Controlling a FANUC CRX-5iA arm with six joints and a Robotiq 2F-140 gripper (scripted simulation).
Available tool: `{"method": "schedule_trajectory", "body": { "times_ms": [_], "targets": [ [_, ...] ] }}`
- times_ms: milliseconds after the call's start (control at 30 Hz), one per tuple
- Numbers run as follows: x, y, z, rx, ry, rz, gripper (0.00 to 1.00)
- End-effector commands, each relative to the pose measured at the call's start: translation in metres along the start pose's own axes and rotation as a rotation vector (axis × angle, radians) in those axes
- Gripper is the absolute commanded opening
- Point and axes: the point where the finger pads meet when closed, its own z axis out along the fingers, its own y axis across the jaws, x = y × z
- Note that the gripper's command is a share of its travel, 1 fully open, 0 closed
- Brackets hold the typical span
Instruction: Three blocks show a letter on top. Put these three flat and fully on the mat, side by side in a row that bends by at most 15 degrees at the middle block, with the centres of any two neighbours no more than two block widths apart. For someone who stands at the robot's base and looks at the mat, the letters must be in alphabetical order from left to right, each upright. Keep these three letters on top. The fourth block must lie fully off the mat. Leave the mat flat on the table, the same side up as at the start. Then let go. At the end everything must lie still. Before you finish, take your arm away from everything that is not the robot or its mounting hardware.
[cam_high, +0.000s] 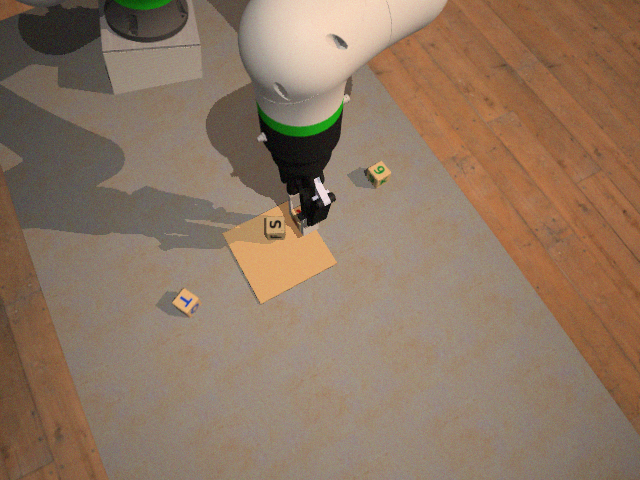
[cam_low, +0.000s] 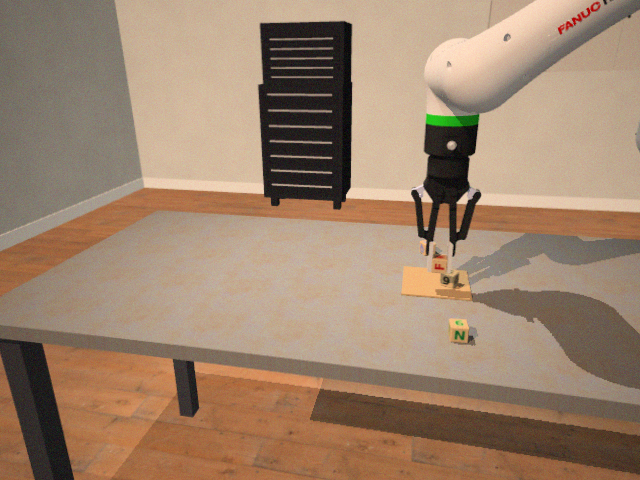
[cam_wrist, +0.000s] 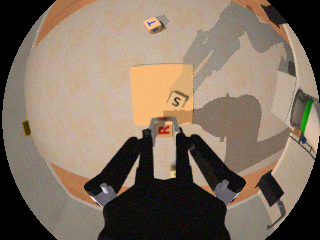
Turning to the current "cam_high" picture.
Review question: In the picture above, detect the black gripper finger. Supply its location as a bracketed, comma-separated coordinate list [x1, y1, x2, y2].
[278, 167, 301, 216]
[291, 174, 336, 236]

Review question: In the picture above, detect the tan square mat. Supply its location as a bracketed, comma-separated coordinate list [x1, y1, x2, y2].
[222, 201, 337, 304]

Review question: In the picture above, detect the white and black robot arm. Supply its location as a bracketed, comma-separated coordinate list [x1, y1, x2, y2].
[104, 0, 447, 164]

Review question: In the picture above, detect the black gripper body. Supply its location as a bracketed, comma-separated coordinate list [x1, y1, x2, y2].
[271, 152, 332, 189]

